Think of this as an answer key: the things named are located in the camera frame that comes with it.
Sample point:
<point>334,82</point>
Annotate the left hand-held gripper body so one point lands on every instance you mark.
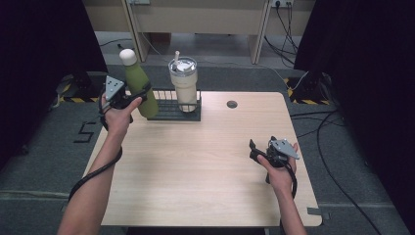
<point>114,93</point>

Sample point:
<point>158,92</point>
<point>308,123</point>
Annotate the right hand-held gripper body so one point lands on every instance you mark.
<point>282,150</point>

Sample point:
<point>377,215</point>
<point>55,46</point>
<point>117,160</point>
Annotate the green bottle with white cap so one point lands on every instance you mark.
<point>135,76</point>

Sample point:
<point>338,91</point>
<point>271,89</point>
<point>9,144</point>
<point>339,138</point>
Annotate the white tumbler with clear lid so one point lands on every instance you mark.
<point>184,86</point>

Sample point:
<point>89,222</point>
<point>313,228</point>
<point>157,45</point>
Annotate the person's right hand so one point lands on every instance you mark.
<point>282,178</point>

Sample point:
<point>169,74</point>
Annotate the person's left hand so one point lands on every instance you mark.
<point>117,120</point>

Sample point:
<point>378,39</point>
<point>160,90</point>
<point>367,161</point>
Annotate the stand base with hazard tape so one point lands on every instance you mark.
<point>84,88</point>
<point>308,91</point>

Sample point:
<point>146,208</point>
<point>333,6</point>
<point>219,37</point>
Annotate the grey table grommet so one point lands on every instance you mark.
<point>232,104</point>

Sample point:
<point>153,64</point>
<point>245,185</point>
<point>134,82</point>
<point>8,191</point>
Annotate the grey tape strip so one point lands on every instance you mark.
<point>62,208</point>
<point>318,212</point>

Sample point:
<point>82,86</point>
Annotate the black curtain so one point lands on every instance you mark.
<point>368,81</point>
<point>39,65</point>

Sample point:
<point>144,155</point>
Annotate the beige desk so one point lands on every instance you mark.
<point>221,19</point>

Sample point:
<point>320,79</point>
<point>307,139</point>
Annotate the white wall socket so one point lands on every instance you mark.
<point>282,2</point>

